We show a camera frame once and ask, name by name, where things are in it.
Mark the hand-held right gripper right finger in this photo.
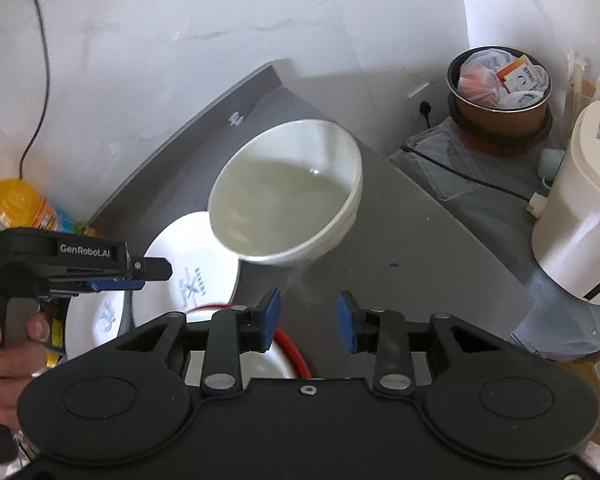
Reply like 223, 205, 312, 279
335, 290, 511, 396

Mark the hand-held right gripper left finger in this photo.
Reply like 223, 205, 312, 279
115, 287, 282, 393

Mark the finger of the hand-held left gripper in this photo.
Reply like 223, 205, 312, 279
50, 277, 146, 296
124, 256, 174, 282

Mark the white printed plate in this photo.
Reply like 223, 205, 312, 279
142, 211, 242, 323
64, 287, 133, 361

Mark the red rimmed bowl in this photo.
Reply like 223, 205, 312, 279
185, 302, 313, 380

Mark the white ceramic bowl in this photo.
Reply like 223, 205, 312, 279
240, 195, 362, 267
207, 119, 365, 262

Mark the person's left hand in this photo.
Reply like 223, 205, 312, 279
0, 316, 57, 430

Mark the orange juice bottle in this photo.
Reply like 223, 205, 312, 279
0, 172, 106, 238

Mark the clear plastic sheet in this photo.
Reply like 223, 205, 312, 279
387, 117, 600, 361

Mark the black red cooker base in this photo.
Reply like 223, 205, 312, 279
449, 105, 554, 157

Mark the brown trash bin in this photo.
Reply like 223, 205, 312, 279
445, 47, 553, 137

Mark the white kitchen appliance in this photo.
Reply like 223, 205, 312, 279
530, 101, 600, 306

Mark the white plastic bag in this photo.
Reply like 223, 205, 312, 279
455, 50, 551, 108

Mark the orange white packet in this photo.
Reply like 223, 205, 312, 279
497, 57, 540, 92

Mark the black power cable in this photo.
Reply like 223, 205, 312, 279
2, 0, 51, 178

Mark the black appliance cable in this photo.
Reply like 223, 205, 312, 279
399, 145, 533, 206

